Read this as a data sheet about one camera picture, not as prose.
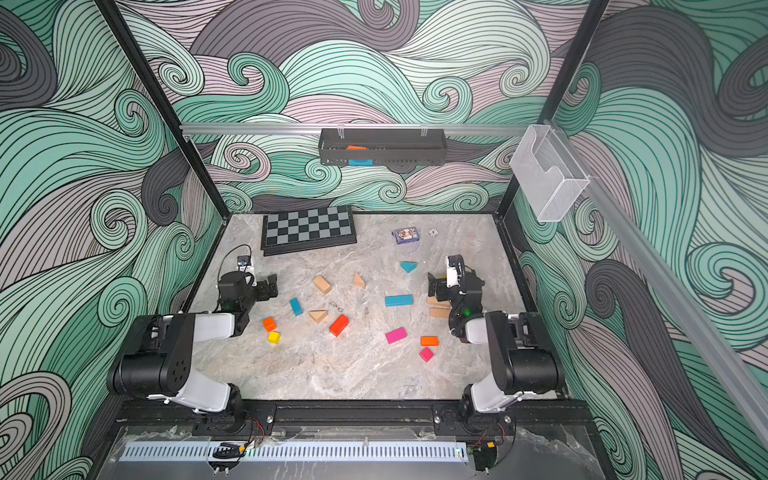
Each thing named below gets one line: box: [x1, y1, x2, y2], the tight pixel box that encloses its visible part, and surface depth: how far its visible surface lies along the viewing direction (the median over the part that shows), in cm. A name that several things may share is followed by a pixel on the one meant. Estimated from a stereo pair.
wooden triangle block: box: [308, 310, 328, 323], surface depth 92 cm
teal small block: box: [290, 298, 303, 316], surface depth 95 cm
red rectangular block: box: [329, 314, 350, 337], surface depth 91 cm
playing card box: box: [391, 227, 420, 245], surface depth 113 cm
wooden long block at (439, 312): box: [429, 307, 451, 319], surface depth 94 cm
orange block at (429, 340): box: [420, 336, 439, 346], surface depth 89 cm
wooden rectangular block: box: [313, 275, 332, 294], surface depth 99 cm
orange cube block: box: [263, 317, 277, 332], surface depth 90 cm
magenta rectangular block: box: [386, 327, 407, 344], surface depth 90 cm
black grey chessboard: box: [261, 206, 357, 257], surface depth 113 cm
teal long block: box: [385, 294, 414, 307], surface depth 98 cm
